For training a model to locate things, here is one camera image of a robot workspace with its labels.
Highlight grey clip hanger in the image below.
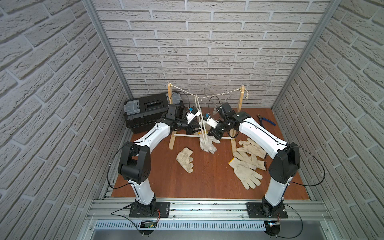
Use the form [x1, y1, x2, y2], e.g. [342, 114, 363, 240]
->
[204, 87, 232, 116]

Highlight white clip hanger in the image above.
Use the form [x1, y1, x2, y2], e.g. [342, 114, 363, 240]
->
[194, 95, 208, 144]

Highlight cream glove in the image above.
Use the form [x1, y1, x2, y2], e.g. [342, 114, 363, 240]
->
[233, 138, 267, 171]
[229, 158, 263, 190]
[176, 147, 194, 173]

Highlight white glove yellow cuff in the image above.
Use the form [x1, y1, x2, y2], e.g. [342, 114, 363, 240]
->
[200, 135, 221, 154]

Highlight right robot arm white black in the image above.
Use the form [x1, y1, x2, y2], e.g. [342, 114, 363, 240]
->
[206, 103, 300, 218]

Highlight black plastic toolbox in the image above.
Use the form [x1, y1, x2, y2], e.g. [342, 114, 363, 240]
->
[124, 92, 188, 134]

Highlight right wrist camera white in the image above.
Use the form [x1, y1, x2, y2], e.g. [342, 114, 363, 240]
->
[203, 113, 219, 129]

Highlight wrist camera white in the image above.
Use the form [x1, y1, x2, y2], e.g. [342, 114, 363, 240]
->
[186, 107, 201, 124]
[203, 113, 219, 129]

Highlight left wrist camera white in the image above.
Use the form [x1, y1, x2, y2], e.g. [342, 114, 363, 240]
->
[186, 107, 201, 124]

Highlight wooden drying rack frame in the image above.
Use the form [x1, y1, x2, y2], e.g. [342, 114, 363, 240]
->
[167, 83, 249, 153]

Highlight blue handled pliers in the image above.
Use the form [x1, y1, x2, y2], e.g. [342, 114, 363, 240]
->
[257, 115, 276, 128]

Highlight aluminium rail base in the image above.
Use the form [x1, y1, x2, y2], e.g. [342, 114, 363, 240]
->
[77, 197, 341, 240]

